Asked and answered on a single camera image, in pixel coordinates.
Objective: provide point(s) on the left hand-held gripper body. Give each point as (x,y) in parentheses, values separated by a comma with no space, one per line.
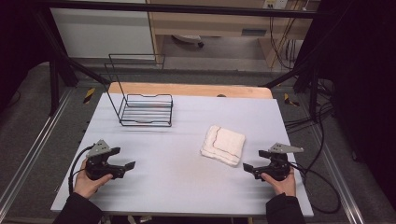
(99,165)

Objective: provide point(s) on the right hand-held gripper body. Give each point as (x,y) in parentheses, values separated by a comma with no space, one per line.
(277,166)

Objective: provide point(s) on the white towel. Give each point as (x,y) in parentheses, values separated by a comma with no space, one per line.
(224,145)

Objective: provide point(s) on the person's right hand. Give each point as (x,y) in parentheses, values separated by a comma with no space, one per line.
(283,185)

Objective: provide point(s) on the person's left hand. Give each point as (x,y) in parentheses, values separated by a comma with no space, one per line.
(88,185)

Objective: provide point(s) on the yellow black striped tape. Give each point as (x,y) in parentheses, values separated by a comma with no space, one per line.
(89,95)
(290,100)

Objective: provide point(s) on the wooden table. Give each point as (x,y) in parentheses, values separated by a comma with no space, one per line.
(190,90)

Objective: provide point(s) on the white cabinet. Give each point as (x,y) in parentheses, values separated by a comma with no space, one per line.
(102,32)

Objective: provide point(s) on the chair base with caster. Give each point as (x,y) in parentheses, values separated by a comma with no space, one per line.
(188,39)

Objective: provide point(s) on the light wooden desk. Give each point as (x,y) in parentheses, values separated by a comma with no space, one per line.
(211,23)

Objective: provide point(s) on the white power strip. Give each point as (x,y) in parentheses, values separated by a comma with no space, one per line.
(275,3)

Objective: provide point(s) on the aluminium floor rail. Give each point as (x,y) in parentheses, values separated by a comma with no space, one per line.
(34,146)
(339,174)

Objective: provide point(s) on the black metal frame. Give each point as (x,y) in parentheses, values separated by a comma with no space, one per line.
(186,8)

